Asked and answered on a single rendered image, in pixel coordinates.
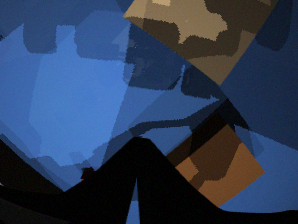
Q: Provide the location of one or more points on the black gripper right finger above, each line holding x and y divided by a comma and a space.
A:
165, 197

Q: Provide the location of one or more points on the small red block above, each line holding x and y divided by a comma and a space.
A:
86, 174

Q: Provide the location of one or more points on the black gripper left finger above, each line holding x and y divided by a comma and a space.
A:
102, 198

